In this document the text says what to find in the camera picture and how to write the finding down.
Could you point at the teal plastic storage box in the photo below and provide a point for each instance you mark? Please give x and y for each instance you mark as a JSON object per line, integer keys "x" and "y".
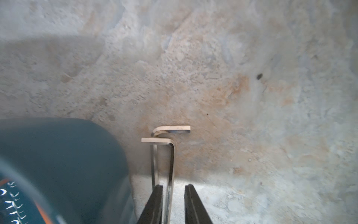
{"x": 74, "y": 169}

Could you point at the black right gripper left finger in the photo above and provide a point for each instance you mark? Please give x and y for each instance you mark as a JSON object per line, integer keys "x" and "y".
{"x": 152, "y": 213}

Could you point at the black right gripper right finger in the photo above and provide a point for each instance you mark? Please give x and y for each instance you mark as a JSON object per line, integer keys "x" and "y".
{"x": 195, "y": 212}

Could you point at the orange-handled hex key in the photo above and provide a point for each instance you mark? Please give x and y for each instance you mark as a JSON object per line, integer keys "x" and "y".
{"x": 43, "y": 214}

